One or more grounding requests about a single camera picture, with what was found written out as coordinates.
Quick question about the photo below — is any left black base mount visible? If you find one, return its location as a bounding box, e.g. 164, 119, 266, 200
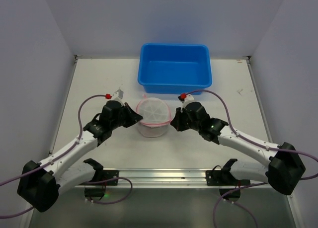
81, 169, 120, 204

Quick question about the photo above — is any white mesh laundry bag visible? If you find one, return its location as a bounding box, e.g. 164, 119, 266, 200
136, 96, 172, 138

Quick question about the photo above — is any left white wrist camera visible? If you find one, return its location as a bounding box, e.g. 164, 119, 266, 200
105, 89, 124, 106

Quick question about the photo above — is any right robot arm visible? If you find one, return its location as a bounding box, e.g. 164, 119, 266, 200
170, 101, 306, 195

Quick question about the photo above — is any purple cable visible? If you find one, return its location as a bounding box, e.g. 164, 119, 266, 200
0, 93, 133, 219
185, 89, 318, 228

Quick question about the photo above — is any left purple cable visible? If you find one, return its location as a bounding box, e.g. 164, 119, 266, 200
0, 93, 133, 219

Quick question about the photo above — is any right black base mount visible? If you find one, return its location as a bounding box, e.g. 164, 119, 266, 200
205, 165, 240, 195

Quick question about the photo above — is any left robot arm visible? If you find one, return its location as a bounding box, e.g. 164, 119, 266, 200
17, 100, 143, 212

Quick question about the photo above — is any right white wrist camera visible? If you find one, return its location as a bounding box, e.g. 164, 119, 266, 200
178, 93, 195, 109

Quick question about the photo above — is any blue plastic tub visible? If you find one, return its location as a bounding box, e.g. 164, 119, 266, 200
137, 43, 213, 94

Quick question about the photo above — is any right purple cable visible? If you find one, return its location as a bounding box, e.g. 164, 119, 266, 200
185, 89, 318, 228

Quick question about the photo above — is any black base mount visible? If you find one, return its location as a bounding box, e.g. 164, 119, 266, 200
81, 169, 120, 204
205, 165, 240, 195

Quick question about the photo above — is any aluminium mounting rail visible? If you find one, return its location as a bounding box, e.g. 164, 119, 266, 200
74, 169, 274, 189

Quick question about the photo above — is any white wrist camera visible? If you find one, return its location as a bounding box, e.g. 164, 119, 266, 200
105, 89, 124, 106
178, 93, 195, 109

